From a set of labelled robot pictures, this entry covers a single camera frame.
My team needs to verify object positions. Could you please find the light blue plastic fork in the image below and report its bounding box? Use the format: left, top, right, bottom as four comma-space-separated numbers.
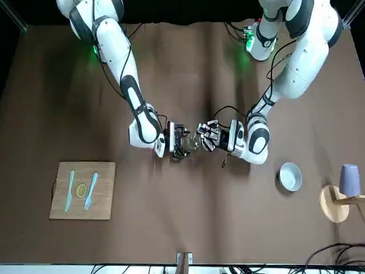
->
83, 171, 99, 212

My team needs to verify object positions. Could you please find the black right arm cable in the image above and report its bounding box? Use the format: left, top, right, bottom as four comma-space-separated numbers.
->
91, 17, 169, 135

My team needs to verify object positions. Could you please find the wooden cup stand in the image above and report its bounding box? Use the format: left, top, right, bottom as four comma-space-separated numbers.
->
319, 184, 365, 224

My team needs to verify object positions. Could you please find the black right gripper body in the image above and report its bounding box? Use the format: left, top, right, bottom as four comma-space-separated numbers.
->
174, 123, 187, 154

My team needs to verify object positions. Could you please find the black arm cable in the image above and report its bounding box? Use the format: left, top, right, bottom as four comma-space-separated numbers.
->
213, 39, 298, 169
91, 17, 169, 135

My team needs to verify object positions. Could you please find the transparent glass spice bottle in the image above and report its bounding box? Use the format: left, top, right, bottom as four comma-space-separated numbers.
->
185, 131, 204, 151

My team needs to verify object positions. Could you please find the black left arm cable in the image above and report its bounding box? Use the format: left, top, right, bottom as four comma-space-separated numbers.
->
213, 39, 298, 169

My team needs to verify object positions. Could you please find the aluminium frame post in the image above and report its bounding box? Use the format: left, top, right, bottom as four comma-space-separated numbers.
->
0, 0, 29, 31
342, 0, 365, 29
176, 252, 193, 274

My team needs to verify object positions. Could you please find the black base cable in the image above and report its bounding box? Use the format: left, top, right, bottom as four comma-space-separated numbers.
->
224, 22, 249, 48
124, 23, 144, 39

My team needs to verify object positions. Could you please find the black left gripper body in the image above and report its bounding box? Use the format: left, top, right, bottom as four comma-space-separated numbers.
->
218, 127, 232, 150

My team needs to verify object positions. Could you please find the light blue plastic knife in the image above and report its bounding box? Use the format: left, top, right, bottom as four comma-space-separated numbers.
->
64, 169, 75, 213

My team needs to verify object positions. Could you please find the wooden cutting board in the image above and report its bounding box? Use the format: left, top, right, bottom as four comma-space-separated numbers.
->
49, 162, 116, 221

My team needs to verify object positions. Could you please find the pale grey bowl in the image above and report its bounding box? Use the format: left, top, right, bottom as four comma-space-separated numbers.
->
278, 162, 303, 192

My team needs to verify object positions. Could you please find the purple plastic cup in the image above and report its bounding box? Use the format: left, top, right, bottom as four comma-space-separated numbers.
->
338, 163, 360, 198

